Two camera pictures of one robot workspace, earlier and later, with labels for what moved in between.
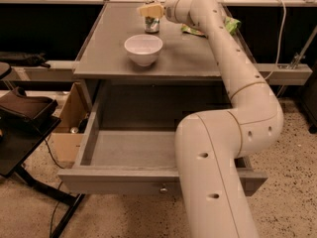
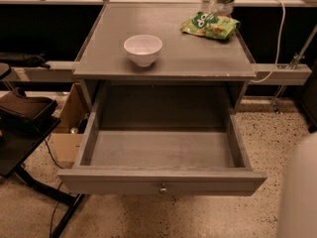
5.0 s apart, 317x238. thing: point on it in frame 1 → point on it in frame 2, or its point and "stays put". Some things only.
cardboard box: x=69 y=129 stays put
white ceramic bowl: x=144 y=49 stays put
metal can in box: x=74 y=130 stays put
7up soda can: x=152 y=24 → x=223 y=3
